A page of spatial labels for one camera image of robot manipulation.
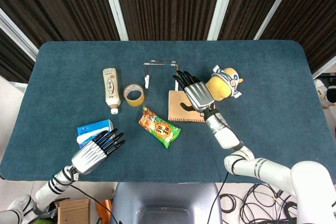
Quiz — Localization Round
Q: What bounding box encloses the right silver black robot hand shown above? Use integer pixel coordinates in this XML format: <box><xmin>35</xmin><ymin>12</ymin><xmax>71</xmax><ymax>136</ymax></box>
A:
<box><xmin>172</xmin><ymin>70</ymin><xmax>216</xmax><ymax>112</ymax></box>

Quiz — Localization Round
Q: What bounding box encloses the white frame post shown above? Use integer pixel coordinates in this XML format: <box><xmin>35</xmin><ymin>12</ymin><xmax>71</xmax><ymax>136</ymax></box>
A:
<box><xmin>312</xmin><ymin>55</ymin><xmax>336</xmax><ymax>79</ymax></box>
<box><xmin>0</xmin><ymin>7</ymin><xmax>39</xmax><ymax>62</ymax></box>
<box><xmin>99</xmin><ymin>0</ymin><xmax>129</xmax><ymax>41</ymax></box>
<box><xmin>253</xmin><ymin>0</ymin><xmax>300</xmax><ymax>40</ymax></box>
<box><xmin>207</xmin><ymin>0</ymin><xmax>240</xmax><ymax>41</ymax></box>

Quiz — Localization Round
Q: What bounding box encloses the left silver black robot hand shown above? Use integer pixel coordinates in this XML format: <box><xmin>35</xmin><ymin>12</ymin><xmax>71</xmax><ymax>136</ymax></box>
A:
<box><xmin>71</xmin><ymin>128</ymin><xmax>126</xmax><ymax>175</ymax></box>

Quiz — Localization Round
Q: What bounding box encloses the metal wire book stand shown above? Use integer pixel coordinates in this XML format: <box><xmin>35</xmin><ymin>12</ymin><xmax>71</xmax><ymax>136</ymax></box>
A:
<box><xmin>143</xmin><ymin>60</ymin><xmax>180</xmax><ymax>91</ymax></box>

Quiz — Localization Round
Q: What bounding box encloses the yellow plush toy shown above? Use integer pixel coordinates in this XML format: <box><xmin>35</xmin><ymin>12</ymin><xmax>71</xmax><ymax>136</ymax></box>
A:
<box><xmin>205</xmin><ymin>65</ymin><xmax>244</xmax><ymax>101</ymax></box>

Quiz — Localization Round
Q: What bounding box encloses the yellow packing tape roll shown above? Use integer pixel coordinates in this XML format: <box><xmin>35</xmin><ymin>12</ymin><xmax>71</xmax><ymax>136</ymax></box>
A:
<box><xmin>123</xmin><ymin>83</ymin><xmax>145</xmax><ymax>108</ymax></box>

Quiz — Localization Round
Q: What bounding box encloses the orange object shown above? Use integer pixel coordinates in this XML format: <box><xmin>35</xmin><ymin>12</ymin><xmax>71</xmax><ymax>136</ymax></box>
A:
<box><xmin>96</xmin><ymin>199</ymin><xmax>114</xmax><ymax>224</ymax></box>

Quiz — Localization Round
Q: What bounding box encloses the brown spiral notebook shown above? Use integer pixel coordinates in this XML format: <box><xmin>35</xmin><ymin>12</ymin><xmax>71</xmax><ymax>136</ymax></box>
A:
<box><xmin>167</xmin><ymin>90</ymin><xmax>207</xmax><ymax>123</ymax></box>

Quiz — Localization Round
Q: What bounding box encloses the beige drink bottle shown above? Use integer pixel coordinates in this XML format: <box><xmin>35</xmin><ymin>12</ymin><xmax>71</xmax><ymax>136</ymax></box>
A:
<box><xmin>102</xmin><ymin>68</ymin><xmax>122</xmax><ymax>115</ymax></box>

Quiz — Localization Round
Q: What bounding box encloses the grey robot torso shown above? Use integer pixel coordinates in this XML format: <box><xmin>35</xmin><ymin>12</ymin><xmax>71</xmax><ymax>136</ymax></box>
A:
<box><xmin>111</xmin><ymin>182</ymin><xmax>224</xmax><ymax>224</ymax></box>

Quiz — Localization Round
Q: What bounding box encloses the dark teal tablecloth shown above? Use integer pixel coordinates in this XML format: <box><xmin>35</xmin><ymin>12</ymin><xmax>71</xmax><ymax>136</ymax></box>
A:
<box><xmin>0</xmin><ymin>40</ymin><xmax>336</xmax><ymax>184</ymax></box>

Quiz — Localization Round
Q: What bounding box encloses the white sneaker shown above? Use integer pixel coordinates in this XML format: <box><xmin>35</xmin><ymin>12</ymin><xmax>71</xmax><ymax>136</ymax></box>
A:
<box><xmin>313</xmin><ymin>73</ymin><xmax>336</xmax><ymax>110</ymax></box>

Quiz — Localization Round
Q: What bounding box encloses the blue tissue pack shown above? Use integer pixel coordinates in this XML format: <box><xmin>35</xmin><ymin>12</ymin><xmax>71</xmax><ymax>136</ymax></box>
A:
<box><xmin>76</xmin><ymin>119</ymin><xmax>116</xmax><ymax>149</ymax></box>

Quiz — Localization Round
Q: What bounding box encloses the green snack bag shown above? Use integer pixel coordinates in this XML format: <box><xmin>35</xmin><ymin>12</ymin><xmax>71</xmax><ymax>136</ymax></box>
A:
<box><xmin>138</xmin><ymin>105</ymin><xmax>182</xmax><ymax>149</ymax></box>

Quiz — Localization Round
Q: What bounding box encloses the black cable bundle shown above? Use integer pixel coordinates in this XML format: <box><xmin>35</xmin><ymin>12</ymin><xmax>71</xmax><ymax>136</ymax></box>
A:
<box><xmin>219</xmin><ymin>182</ymin><xmax>299</xmax><ymax>221</ymax></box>

